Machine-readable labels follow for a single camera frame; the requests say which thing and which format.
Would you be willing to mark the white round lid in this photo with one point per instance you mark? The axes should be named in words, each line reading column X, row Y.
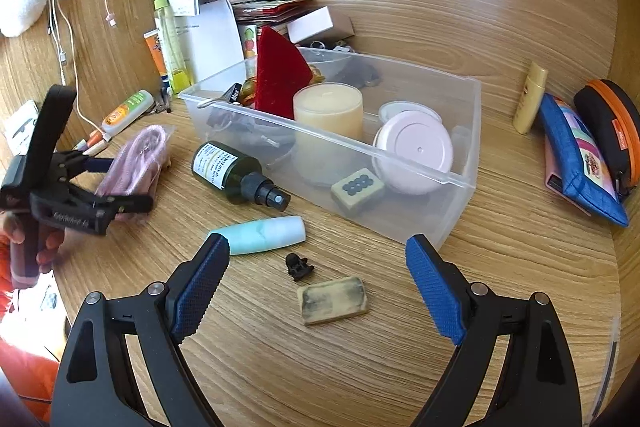
column 391, row 109

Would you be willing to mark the small yellow lotion bottle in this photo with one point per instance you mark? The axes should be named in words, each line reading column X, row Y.
column 530, row 99

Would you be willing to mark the white paper notepad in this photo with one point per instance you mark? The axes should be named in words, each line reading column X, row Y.
column 209, row 36

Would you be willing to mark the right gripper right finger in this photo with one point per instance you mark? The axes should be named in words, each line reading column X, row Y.
column 537, row 385

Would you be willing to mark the yellow-green spray bottle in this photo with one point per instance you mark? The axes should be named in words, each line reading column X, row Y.
column 179, row 76

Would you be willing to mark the stack of booklets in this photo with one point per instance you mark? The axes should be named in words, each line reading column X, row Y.
column 269, row 11

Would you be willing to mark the white printed leaflet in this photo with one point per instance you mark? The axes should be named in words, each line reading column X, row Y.
column 19, row 128

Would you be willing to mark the clear plastic storage bin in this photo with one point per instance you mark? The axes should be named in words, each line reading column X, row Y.
column 394, row 215

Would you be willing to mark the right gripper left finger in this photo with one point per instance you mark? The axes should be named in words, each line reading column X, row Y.
column 96, row 384

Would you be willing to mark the small black clip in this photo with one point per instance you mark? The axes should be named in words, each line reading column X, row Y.
column 298, row 267

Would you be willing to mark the red velvet pouch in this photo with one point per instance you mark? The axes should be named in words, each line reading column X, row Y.
column 281, row 72

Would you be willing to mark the blue patchwork pencil pouch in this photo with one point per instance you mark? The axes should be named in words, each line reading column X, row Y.
column 584, row 177

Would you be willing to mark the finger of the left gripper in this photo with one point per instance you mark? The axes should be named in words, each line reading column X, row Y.
column 92, row 216
column 67, row 165

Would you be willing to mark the white small box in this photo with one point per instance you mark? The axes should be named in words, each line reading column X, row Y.
column 324, row 24

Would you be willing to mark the orange-label lotion bottle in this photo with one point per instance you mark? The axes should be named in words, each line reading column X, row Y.
column 127, row 112

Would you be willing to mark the black orange zip case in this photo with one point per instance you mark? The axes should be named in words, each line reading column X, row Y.
column 613, row 121

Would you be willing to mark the left hand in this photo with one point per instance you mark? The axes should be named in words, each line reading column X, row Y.
column 13, row 234

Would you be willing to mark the mahjong tile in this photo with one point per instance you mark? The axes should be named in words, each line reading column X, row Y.
column 357, row 190

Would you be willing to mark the orange marker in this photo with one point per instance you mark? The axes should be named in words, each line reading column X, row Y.
column 94, row 138

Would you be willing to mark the orange sunscreen tube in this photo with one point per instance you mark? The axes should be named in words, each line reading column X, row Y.
column 152, row 40

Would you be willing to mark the pink phone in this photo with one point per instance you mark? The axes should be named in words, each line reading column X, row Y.
column 553, row 180

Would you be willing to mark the teal white tube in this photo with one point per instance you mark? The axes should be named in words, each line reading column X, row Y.
column 259, row 236

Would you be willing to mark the dark green spray bottle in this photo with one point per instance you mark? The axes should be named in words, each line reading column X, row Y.
column 238, row 176

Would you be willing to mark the cream marker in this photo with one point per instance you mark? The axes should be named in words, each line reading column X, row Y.
column 96, row 148

